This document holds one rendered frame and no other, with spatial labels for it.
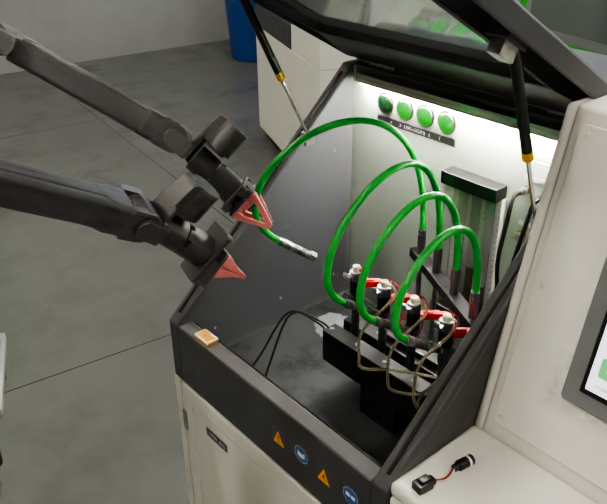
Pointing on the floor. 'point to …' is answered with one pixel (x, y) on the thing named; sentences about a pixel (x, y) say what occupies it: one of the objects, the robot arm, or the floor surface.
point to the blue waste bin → (240, 33)
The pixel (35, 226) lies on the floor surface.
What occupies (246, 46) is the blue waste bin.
